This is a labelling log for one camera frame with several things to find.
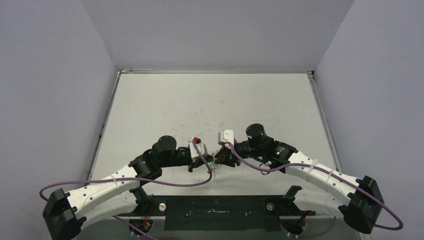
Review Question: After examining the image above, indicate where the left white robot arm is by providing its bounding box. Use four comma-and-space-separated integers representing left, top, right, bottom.
39, 135, 213, 240

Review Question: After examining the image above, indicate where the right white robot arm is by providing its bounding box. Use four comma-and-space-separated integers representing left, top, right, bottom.
215, 123, 384, 234

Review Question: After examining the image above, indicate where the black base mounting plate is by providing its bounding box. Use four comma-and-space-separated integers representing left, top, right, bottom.
121, 190, 316, 232

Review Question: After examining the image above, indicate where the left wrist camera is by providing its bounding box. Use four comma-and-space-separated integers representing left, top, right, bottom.
188, 137, 208, 162

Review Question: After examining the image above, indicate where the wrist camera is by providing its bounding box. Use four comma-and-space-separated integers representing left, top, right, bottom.
218, 129, 235, 149
188, 137, 208, 162

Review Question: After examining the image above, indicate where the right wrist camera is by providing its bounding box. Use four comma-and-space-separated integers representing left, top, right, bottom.
218, 129, 235, 149

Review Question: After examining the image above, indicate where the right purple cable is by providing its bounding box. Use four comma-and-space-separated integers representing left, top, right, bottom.
226, 142, 404, 231

